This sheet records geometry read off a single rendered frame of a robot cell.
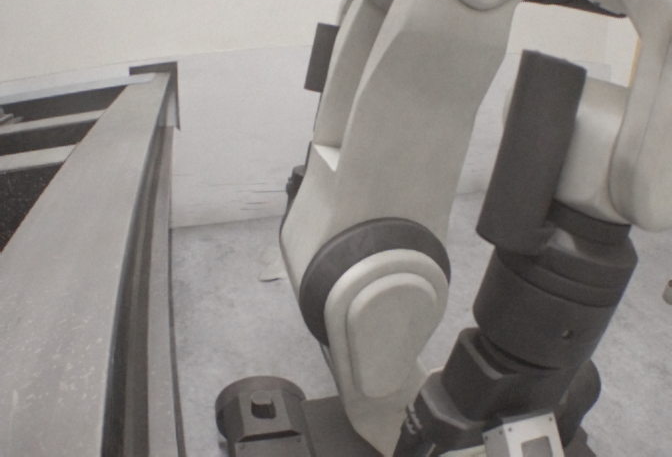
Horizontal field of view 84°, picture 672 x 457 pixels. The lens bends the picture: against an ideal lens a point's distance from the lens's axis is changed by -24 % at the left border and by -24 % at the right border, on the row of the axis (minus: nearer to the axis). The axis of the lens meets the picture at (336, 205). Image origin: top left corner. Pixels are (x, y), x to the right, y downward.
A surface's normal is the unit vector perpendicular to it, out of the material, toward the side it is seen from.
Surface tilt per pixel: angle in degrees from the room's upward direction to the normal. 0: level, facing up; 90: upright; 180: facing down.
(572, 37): 90
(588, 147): 79
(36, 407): 0
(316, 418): 0
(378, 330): 90
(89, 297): 0
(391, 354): 90
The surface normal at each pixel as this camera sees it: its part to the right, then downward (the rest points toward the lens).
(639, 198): -0.46, 0.55
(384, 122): 0.25, 0.38
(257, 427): 0.01, -0.92
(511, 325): -0.76, 0.07
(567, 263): -0.49, 0.20
